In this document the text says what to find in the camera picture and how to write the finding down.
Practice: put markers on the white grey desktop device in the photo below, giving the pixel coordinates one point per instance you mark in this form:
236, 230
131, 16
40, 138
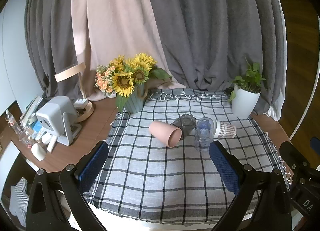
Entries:
56, 113

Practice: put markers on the teal ribbed vase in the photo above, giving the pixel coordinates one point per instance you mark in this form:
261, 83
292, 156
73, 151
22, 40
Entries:
133, 103

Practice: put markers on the sunflower bouquet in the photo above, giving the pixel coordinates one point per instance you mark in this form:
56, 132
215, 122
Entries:
125, 80

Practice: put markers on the dark grey translucent cup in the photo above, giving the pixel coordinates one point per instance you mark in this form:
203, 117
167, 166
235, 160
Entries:
187, 123

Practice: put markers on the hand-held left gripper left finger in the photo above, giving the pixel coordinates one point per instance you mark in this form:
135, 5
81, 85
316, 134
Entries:
93, 166

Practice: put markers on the pink curtain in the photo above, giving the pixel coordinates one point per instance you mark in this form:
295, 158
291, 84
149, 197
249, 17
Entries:
112, 20

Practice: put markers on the white plant pot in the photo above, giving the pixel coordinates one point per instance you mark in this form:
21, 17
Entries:
243, 103

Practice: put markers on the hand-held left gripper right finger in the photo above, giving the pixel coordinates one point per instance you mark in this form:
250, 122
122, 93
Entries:
225, 168

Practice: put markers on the white power adapter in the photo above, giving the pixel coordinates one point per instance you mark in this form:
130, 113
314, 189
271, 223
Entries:
81, 103

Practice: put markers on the grey curtain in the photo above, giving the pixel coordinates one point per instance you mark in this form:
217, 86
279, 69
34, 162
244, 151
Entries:
220, 33
50, 33

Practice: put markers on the checkered paper cup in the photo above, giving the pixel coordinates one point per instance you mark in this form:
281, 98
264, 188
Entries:
225, 129

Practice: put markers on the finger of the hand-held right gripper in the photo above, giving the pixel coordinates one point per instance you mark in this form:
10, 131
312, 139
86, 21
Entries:
315, 143
295, 156

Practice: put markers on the blue white box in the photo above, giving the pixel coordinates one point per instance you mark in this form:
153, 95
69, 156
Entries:
38, 127

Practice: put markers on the pink cup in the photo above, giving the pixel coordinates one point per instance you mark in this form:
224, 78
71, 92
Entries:
162, 131

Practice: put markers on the white tube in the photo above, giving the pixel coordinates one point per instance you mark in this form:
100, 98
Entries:
51, 144

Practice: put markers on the striped star pillow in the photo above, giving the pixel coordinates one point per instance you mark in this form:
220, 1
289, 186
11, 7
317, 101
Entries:
18, 196

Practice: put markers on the checkered tablecloth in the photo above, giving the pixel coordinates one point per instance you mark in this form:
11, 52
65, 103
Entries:
162, 171

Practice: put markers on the clear water bottle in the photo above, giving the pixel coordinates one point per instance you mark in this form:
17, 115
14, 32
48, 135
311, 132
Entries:
12, 121

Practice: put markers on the green leafy plant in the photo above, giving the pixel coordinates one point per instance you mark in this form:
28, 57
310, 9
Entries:
248, 78

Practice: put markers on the white oval case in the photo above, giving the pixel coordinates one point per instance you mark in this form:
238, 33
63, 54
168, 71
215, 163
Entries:
38, 151

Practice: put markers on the clear plastic cup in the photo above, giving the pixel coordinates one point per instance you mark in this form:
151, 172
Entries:
203, 134

